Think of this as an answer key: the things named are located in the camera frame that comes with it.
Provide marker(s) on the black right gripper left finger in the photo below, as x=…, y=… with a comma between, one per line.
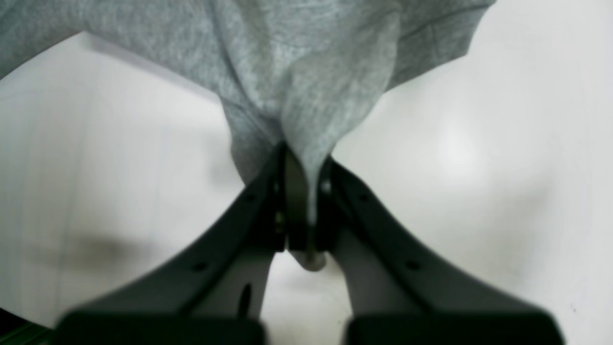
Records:
x=212, y=292

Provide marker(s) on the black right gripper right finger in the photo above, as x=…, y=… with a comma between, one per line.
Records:
x=403, y=293

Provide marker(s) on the grey t-shirt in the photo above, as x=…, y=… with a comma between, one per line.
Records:
x=303, y=71

